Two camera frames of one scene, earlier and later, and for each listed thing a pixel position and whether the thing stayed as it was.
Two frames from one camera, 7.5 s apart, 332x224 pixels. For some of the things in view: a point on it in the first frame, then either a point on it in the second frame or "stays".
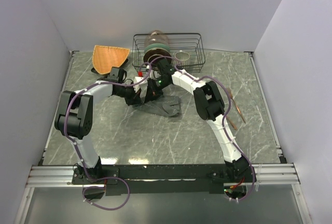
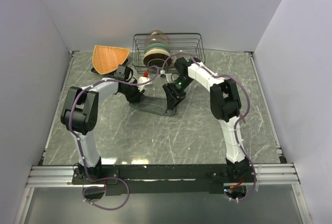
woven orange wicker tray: (105, 58) stays
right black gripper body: (157, 86) -> (178, 87)
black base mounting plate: (166, 178) stays
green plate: (157, 45) stays
